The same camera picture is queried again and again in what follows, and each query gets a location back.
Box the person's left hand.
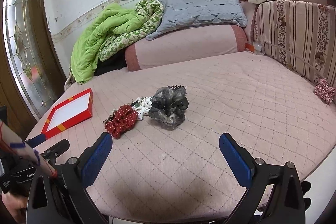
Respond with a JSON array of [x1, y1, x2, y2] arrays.
[[1, 193, 27, 223]]

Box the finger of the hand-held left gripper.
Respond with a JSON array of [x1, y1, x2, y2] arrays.
[[43, 139, 70, 161], [25, 133, 47, 148]]

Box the green quilt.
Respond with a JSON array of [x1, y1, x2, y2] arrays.
[[70, 0, 164, 84]]

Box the red polka dot scrunchie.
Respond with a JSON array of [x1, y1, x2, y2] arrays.
[[104, 105, 139, 139]]

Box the beige tube with blue marks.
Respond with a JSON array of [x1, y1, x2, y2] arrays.
[[0, 120, 58, 180]]

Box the red tray box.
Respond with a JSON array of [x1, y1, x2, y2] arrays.
[[41, 88, 94, 139]]

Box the pink bolster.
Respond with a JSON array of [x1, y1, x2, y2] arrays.
[[125, 24, 248, 72]]

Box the white cable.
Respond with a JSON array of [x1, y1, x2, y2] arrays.
[[262, 41, 326, 81]]

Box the cream cherry print scrunchie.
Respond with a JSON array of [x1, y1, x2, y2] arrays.
[[131, 96, 153, 122]]

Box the beige patterned cloth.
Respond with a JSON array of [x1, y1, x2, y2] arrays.
[[64, 68, 78, 90]]

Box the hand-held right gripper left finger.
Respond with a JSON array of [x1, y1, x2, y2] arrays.
[[26, 132, 113, 224]]

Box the grey quilted pillow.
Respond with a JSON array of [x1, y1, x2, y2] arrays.
[[146, 0, 248, 41]]

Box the grey organza scrunchie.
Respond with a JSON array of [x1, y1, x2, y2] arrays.
[[148, 86, 189, 131]]

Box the striped floral cushion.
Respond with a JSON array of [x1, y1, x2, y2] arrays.
[[253, 0, 336, 88]]

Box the dark cloth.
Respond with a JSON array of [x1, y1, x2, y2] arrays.
[[93, 49, 128, 76]]

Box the leopard print hair tie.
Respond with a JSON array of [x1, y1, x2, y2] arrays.
[[103, 108, 118, 125]]

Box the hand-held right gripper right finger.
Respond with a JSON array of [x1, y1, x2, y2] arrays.
[[219, 132, 306, 224]]

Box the red gingham scrunchie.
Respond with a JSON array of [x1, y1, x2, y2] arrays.
[[314, 78, 336, 106]]

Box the wooden stained glass door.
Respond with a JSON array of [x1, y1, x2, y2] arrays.
[[0, 0, 67, 122]]

